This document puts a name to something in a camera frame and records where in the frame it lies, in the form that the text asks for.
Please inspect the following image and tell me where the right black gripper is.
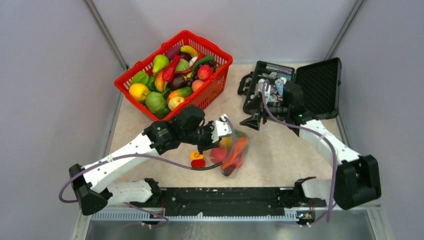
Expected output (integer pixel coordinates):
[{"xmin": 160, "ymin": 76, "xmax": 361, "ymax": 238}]
[{"xmin": 240, "ymin": 94, "xmax": 291, "ymax": 130}]

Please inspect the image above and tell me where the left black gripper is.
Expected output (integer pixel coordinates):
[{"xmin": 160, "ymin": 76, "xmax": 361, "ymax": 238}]
[{"xmin": 182, "ymin": 120, "xmax": 222, "ymax": 155}]

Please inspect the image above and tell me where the red toy apple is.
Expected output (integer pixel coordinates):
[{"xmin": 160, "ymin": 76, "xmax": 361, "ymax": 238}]
[
  {"xmin": 230, "ymin": 155, "xmax": 244, "ymax": 169},
  {"xmin": 209, "ymin": 147, "xmax": 228, "ymax": 164}
]

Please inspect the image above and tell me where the clear zip top bag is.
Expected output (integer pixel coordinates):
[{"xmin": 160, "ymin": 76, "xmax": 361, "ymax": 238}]
[{"xmin": 206, "ymin": 129, "xmax": 249, "ymax": 177}]

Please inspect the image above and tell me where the orange toy carrot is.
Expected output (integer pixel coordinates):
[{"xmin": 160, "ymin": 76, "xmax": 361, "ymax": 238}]
[{"xmin": 221, "ymin": 136, "xmax": 249, "ymax": 169}]

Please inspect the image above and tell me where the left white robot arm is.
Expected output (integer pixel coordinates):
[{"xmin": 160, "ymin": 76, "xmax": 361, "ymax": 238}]
[{"xmin": 65, "ymin": 105, "xmax": 236, "ymax": 216}]

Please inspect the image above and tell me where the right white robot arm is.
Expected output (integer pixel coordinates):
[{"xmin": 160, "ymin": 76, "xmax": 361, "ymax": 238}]
[{"xmin": 237, "ymin": 82, "xmax": 382, "ymax": 210}]

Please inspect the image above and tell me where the yellow and red button toy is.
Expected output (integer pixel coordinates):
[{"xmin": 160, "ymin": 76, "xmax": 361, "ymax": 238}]
[{"xmin": 190, "ymin": 151, "xmax": 206, "ymax": 169}]

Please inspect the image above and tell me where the red plastic basket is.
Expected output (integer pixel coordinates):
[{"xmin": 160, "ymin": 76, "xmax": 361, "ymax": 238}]
[{"xmin": 114, "ymin": 30, "xmax": 233, "ymax": 121}]

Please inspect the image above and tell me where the green toy cucumber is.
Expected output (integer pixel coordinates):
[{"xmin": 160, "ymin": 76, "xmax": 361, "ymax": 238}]
[{"xmin": 191, "ymin": 55, "xmax": 215, "ymax": 77}]

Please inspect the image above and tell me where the black open case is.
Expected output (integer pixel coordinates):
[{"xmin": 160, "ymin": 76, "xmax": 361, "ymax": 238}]
[{"xmin": 237, "ymin": 57, "xmax": 342, "ymax": 125}]

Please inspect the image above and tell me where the red toy chili pepper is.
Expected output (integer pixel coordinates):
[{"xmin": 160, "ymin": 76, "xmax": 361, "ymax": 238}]
[{"xmin": 162, "ymin": 55, "xmax": 181, "ymax": 82}]

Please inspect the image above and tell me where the yellow toy lemon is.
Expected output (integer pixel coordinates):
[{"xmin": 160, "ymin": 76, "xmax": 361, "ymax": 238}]
[{"xmin": 128, "ymin": 83, "xmax": 150, "ymax": 103}]

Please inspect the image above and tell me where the green toy pear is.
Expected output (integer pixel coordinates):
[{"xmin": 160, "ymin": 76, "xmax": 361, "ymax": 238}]
[{"xmin": 152, "ymin": 54, "xmax": 170, "ymax": 74}]

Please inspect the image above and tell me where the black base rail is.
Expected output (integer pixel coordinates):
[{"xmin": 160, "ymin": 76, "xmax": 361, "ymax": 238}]
[{"xmin": 131, "ymin": 187, "xmax": 327, "ymax": 217}]

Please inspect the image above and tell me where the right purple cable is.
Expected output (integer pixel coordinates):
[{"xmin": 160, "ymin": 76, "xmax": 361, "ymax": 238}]
[{"xmin": 261, "ymin": 79, "xmax": 339, "ymax": 224}]

